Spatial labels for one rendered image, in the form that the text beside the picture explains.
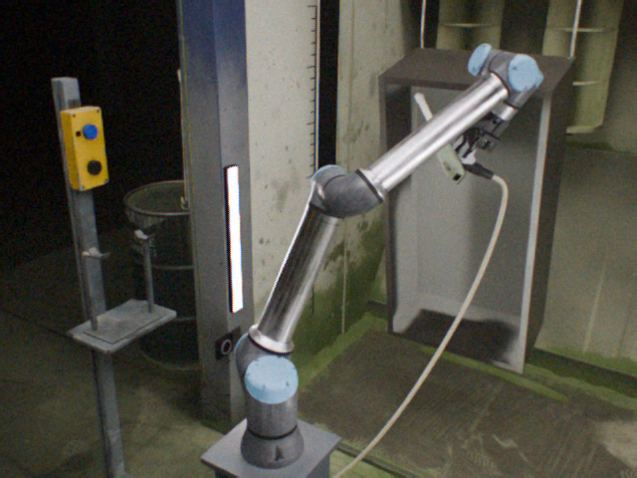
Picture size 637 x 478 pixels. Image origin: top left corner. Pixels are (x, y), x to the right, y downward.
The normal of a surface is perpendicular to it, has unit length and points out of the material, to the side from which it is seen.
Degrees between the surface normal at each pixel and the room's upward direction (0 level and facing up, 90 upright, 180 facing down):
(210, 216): 90
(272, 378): 5
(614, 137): 90
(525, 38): 90
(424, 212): 102
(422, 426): 0
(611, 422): 0
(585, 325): 57
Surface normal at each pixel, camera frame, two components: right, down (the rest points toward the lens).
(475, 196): -0.49, 0.50
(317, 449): 0.01, -0.93
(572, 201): -0.44, -0.25
